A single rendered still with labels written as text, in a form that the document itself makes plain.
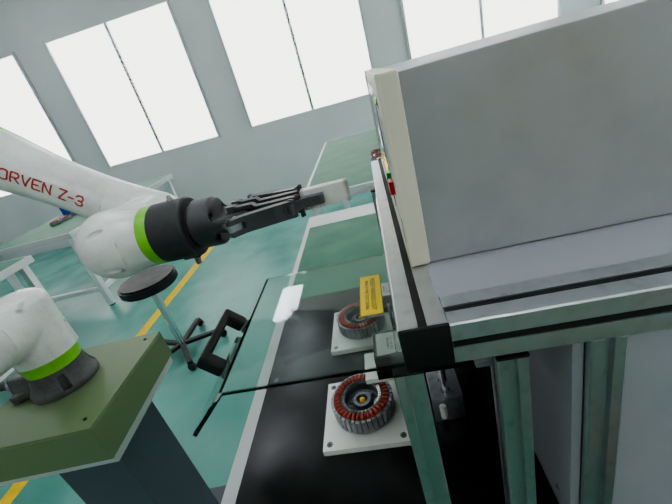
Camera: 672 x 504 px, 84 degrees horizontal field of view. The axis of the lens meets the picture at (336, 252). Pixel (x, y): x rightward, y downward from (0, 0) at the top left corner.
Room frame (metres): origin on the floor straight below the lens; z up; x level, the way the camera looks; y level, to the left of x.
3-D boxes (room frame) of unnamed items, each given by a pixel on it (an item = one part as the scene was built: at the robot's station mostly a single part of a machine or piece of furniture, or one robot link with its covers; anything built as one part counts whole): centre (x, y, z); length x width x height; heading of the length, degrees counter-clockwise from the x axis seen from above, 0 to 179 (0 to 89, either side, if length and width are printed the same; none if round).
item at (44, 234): (4.11, 2.35, 0.37); 1.90 x 0.90 x 0.75; 170
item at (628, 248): (0.56, -0.31, 1.09); 0.68 x 0.44 x 0.05; 170
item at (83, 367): (0.80, 0.78, 0.87); 0.26 x 0.15 x 0.06; 82
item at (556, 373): (0.57, -0.24, 0.92); 0.66 x 0.01 x 0.30; 170
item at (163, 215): (0.57, 0.22, 1.18); 0.09 x 0.06 x 0.12; 170
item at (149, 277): (2.10, 1.12, 0.28); 0.54 x 0.49 x 0.56; 80
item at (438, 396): (0.47, -0.11, 0.80); 0.08 x 0.05 x 0.06; 170
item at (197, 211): (0.55, 0.15, 1.18); 0.09 x 0.08 x 0.07; 80
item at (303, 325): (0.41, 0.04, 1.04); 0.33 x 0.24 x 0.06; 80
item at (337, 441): (0.50, 0.03, 0.78); 0.15 x 0.15 x 0.01; 80
